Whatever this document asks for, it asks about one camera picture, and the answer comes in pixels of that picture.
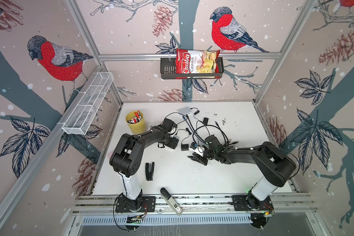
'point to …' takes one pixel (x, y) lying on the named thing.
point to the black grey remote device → (175, 206)
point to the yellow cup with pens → (135, 120)
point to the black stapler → (149, 170)
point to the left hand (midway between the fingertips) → (171, 142)
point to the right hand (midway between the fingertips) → (192, 158)
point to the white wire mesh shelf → (78, 121)
